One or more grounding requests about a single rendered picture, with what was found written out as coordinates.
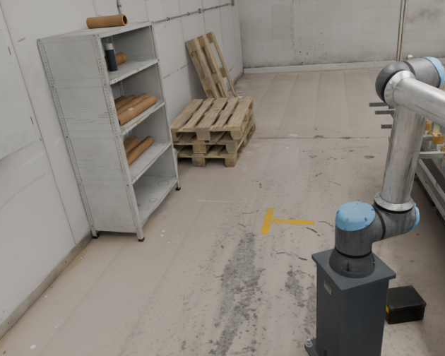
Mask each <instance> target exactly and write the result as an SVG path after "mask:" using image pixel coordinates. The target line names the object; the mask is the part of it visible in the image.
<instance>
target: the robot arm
mask: <svg viewBox="0 0 445 356"><path fill-rule="evenodd" d="M444 81H445V70H444V67H443V66H442V64H441V62H440V61H439V60H438V59H436V58H434V57H419V58H416V59H409V60H405V61H396V62H393V63H391V64H389V65H387V66H385V67H384V68H383V69H382V70H381V71H380V72H379V74H378V76H377V77H376V82H375V89H376V93H377V95H378V96H379V98H380V99H381V100H382V101H383V102H385V103H386V104H388V105H390V106H393V107H396V108H395V112H394V117H393V124H392V129H391V136H390V141H389V145H388V152H387V157H386V164H385V169H384V177H383V181H382V185H381V191H379V192H378V193H376V195H375V197H374V203H373V204H372V205H369V204H368V203H362V202H361V201H352V202H348V203H346V204H343V205H341V206H340V207H339V208H338V209H337V212H336V218H335V223H336V226H335V246H334V248H333V251H332V252H331V255H330V257H329V264H330V267H331V268H332V269H333V270H334V271H335V272H336V273H338V274H339V275H342V276H345V277H347V278H364V277H367V276H369V275H371V274H372V273H373V272H374V270H375V268H376V261H375V258H374V255H373V253H372V243H373V242H378V241H380V240H383V239H387V238H390V237H395V236H397V235H401V234H405V233H407V232H409V231H411V230H414V229H415V228H416V227H417V225H418V223H419V220H420V213H419V210H418V208H416V204H415V202H414V201H413V199H412V198H411V197H410V193H411V189H412V186H413V180H414V176H415V170H416V167H417V161H418V158H419V154H420V149H421V145H422V139H423V136H424V132H425V127H426V123H427V119H429V120H431V121H433V122H435V123H437V124H439V125H441V126H443V127H445V91H443V90H440V89H439V88H440V87H442V86H443V84H444Z"/></svg>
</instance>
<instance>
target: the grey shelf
mask: <svg viewBox="0 0 445 356"><path fill-rule="evenodd" d="M149 26H150V27H149ZM150 33H151V35H150ZM151 37H152V39H151ZM112 40H113V41H112ZM152 41H153V43H152ZM37 43H38V46H39V49H40V54H41V56H42V60H43V64H44V68H45V71H46V74H47V78H48V81H49V85H50V88H51V91H52V95H53V98H54V102H55V105H56V108H57V112H58V115H59V120H60V122H61V127H62V130H63V132H64V137H65V140H66V144H67V147H68V150H69V154H70V157H71V161H72V164H73V168H74V172H75V174H76V179H77V182H78V186H79V189H80V192H81V196H82V199H83V203H84V206H85V210H86V213H87V216H88V220H89V223H90V228H91V230H92V234H93V239H97V238H98V237H99V236H100V235H99V234H96V231H95V230H99V231H111V232H133V233H137V237H138V241H139V242H143V241H144V239H145V237H144V236H143V230H142V227H143V225H144V224H145V223H146V221H147V219H148V217H149V216H150V214H151V213H152V212H153V211H154V210H155V209H156V208H157V207H158V206H159V205H160V203H161V202H162V200H163V199H164V198H165V197H166V195H167V194H168V193H169V191H170V190H171V189H172V187H173V186H174V185H175V184H176V185H177V187H176V191H179V190H180V189H181V187H180V185H179V178H178V172H177V164H176V160H175V155H174V146H173V142H172V134H171V129H170V121H169V116H168V111H167V103H166V98H165V90H164V85H163V81H162V72H161V68H160V60H159V55H158V46H157V42H156V37H155V29H154V24H153V20H152V21H143V22H135V23H127V25H125V26H117V27H109V28H94V29H89V28H88V29H84V30H78V31H74V32H68V33H64V34H60V35H54V36H50V37H43V38H40V39H37ZM106 43H112V46H113V49H114V50H115V54H116V53H119V52H123V53H125V55H126V58H127V59H126V62H124V63H123V64H119V65H117V68H118V71H109V69H107V66H106V63H105V56H106V54H105V46H104V44H106ZM113 43H114V45H113ZM153 50H154V52H153ZM154 54H155V56H154ZM99 59H100V60H99ZM97 64H98V65H97ZM155 64H156V65H155ZM100 65H101V66H100ZM98 67H99V69H98ZM156 67H157V69H156ZM99 70H100V72H99ZM157 71H158V73H157ZM158 79H159V82H158ZM159 84H160V86H159ZM121 85H122V86H121ZM122 88H123V89H122ZM123 91H124V92H123ZM160 92H161V94H160ZM144 93H147V94H149V96H151V95H153V96H155V97H156V99H157V102H156V103H155V104H154V105H153V106H151V107H149V108H148V109H147V110H145V111H144V112H141V113H140V114H139V115H137V116H136V117H134V118H133V119H131V120H130V121H128V122H127V123H125V124H124V125H122V126H119V120H118V117H117V111H116V107H115V104H114V100H115V99H117V98H118V97H121V96H122V95H124V96H125V97H128V96H130V95H135V96H136V97H138V96H140V95H142V94H144ZM161 96H162V99H161ZM162 106H163V107H162ZM107 107H108V108H107ZM163 109H164V111H163ZM108 110H109V112H108ZM164 113H165V115H164ZM109 116H110V117H109ZM110 120H111V121H110ZM165 122H166V124H165ZM111 123H112V124H111ZM166 126H167V128H166ZM131 132H132V133H131ZM132 135H133V136H136V137H137V138H139V139H140V140H141V141H142V140H144V139H145V138H146V137H147V136H151V137H152V138H153V143H152V144H151V145H150V146H149V147H148V148H147V149H146V150H145V151H144V152H143V153H142V154H141V155H140V156H139V157H138V158H137V159H135V160H134V161H133V162H132V163H131V164H130V165H129V166H128V162H127V159H126V153H125V149H124V143H123V142H124V141H125V140H127V139H128V138H130V137H131V136H132ZM167 135H168V137H167ZM168 139H169V140H168ZM117 150H118V152H117ZM170 151H171V154H170ZM118 154H119V155H118ZM171 156H172V158H171ZM119 160H120V161H119ZM120 163H121V164H120ZM172 164H173V166H172ZM173 168H174V171H173ZM121 169H122V170H121Z"/></svg>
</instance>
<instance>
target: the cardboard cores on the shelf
mask: <svg viewBox="0 0 445 356"><path fill-rule="evenodd" d="M115 57H116V61H117V65H119V64H123V63H124V62H126V59H127V58H126V55H125V53H123V52H119V53H116V54H115ZM105 63H106V66H107V69H108V68H109V67H108V63H107V57H106V56H105ZM156 102H157V99H156V97H155V96H153V95H151V96H149V94H147V93H144V94H142V95H140V96H138V97H136V96H135V95H130V96H128V97H125V96H123V95H122V96H121V97H118V98H117V99H115V100H114V104H115V107H116V111H117V117H118V120H119V126H122V125H124V124H125V123H127V122H128V121H130V120H131V119H133V118H134V117H136V116H137V115H139V114H140V113H141V112H144V111H145V110H147V109H148V108H149V107H151V106H153V105H154V104H155V103H156ZM123 143H124V149H125V153H126V159H127V162H128V166H129V165H130V164H131V163H132V162H133V161H134V160H135V159H137V158H138V157H139V156H140V155H141V154H142V153H143V152H144V151H145V150H146V149H147V148H148V147H149V146H150V145H151V144H152V143H153V138H152V137H151V136H147V137H146V138H145V139H144V140H142V141H141V140H140V139H139V138H137V137H136V136H131V137H130V138H128V139H127V140H125V141H124V142H123Z"/></svg>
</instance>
